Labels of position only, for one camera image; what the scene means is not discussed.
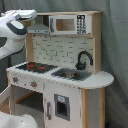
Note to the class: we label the white microwave door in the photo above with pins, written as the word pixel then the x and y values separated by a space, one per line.
pixel 68 24

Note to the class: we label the white oven door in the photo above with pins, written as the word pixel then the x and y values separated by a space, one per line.
pixel 5 96

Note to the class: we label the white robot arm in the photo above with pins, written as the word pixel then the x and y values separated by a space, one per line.
pixel 12 28

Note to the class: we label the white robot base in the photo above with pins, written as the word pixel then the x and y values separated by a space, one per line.
pixel 13 121

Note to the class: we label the wooden toy kitchen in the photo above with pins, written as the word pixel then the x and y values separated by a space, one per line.
pixel 62 52

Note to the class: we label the grey toy sink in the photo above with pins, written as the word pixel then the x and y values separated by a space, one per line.
pixel 72 74

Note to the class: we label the black toy faucet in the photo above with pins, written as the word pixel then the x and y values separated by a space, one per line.
pixel 82 65

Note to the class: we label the black stovetop red burners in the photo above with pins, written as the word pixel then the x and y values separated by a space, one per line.
pixel 36 67

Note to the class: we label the right stove knob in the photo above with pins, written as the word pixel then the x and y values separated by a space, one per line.
pixel 33 84

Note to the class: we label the stove knob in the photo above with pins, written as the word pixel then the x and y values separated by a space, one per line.
pixel 33 84
pixel 15 79

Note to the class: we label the white fridge door dispenser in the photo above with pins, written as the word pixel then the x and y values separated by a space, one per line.
pixel 63 109

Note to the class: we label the grey range hood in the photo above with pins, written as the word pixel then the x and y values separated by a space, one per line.
pixel 39 27

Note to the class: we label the left stove knob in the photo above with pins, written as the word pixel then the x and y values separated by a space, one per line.
pixel 15 79

